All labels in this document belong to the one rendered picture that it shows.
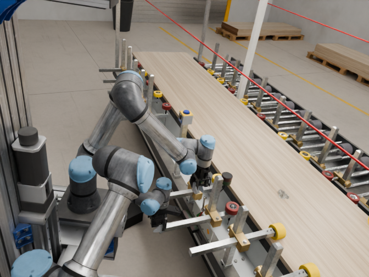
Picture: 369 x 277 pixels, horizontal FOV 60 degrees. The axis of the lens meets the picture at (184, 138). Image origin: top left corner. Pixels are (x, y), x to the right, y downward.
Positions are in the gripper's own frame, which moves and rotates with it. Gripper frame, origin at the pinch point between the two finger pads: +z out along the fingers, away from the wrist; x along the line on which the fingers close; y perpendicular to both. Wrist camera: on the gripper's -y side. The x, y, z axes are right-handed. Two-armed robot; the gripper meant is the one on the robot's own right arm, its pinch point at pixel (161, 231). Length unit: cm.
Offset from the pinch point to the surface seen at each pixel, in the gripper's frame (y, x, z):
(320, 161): -138, -30, -3
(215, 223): -29.6, 5.0, -2.8
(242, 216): -30.4, 22.7, -26.1
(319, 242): -76, 35, -8
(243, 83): -127, -134, -22
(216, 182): -29.4, -2.8, -25.6
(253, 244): -51, 16, 8
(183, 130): -30, -53, -27
